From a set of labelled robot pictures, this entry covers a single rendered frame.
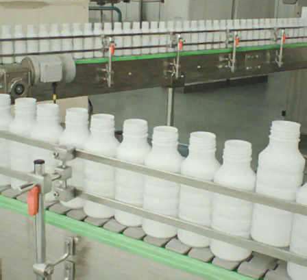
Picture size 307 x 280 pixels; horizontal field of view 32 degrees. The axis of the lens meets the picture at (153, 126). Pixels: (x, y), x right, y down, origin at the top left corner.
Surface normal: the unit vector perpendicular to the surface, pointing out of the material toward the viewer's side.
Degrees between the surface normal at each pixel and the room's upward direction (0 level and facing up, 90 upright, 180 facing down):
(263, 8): 90
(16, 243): 90
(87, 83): 90
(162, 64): 90
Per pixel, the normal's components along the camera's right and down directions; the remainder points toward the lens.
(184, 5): -0.77, 0.14
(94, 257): -0.53, 0.21
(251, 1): 0.64, 0.22
